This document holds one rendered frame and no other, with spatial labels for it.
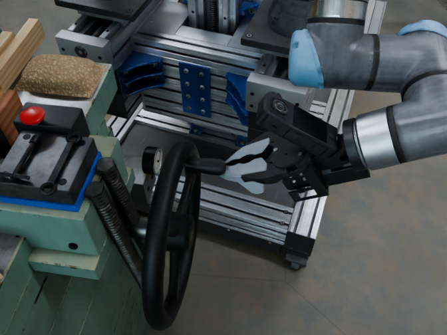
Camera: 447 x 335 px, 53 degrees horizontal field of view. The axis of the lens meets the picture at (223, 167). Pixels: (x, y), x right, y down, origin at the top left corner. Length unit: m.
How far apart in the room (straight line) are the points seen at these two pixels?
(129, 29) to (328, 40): 0.73
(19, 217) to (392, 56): 0.51
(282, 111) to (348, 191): 1.27
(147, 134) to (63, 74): 0.91
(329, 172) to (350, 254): 1.05
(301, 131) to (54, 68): 0.45
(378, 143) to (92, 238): 0.38
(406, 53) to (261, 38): 0.49
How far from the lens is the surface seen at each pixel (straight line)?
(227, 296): 1.53
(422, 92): 0.59
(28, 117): 0.60
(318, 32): 0.61
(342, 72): 0.61
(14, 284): 0.65
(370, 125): 0.58
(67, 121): 0.60
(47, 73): 0.82
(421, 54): 0.63
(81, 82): 0.80
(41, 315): 0.74
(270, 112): 0.56
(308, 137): 0.57
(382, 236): 1.74
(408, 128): 0.57
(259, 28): 1.09
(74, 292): 0.83
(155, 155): 0.96
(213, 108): 1.27
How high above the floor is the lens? 1.41
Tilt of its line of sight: 50 degrees down
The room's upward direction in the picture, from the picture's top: straight up
